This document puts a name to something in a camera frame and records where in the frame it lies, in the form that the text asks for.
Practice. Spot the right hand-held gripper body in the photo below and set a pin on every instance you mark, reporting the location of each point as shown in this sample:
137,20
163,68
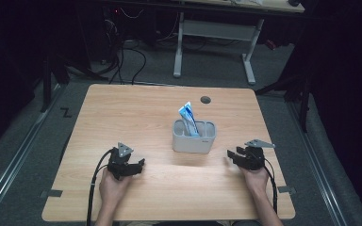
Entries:
254,158

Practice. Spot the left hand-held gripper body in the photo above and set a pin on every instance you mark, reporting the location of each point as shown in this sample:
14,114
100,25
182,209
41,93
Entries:
118,163

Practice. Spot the grey plastic holder box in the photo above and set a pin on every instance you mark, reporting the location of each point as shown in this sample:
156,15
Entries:
191,144

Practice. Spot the blue white toothpaste tube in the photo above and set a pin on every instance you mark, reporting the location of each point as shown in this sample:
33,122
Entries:
189,117

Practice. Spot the person's right hand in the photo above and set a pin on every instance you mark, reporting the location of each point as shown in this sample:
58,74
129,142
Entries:
256,182

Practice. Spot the person's left hand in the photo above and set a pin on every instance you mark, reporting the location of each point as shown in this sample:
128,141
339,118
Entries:
112,188

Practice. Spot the grey tape piece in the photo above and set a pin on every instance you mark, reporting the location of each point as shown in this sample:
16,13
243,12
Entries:
286,189
52,193

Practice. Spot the black metal stand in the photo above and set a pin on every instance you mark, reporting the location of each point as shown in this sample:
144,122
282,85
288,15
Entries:
47,84
303,100

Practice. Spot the small red object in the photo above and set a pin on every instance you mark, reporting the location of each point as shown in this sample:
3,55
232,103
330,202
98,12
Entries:
271,44

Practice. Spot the white-framed wooden desk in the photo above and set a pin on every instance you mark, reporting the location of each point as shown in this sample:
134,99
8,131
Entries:
217,31

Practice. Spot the metal floor rail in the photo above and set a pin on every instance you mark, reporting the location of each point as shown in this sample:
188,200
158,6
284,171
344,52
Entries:
320,169
15,157

